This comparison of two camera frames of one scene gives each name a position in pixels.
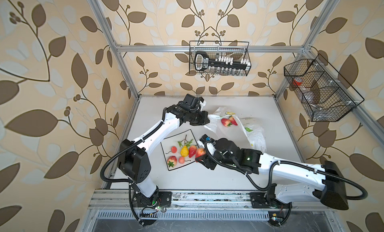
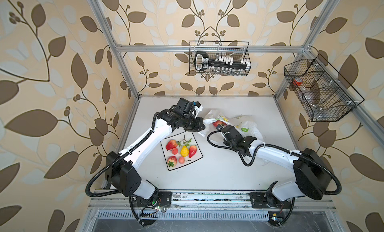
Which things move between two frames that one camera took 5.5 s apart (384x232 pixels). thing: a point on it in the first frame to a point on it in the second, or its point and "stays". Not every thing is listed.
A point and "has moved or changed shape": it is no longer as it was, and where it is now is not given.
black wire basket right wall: [326, 96] stays
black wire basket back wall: [220, 49] stays
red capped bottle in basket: [297, 81] stays
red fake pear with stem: [199, 152] to [171, 144]
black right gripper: [208, 161] to [225, 142]
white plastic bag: [224, 123] has moved or changed shape
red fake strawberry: [192, 150] stays
